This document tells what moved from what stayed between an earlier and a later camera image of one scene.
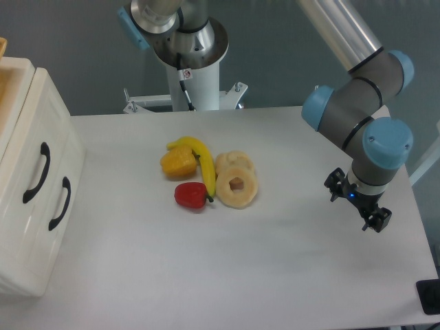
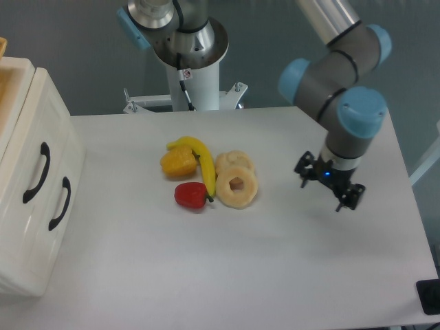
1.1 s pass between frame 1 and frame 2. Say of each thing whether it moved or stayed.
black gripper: moved
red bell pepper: stayed
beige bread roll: stayed
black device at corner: stayed
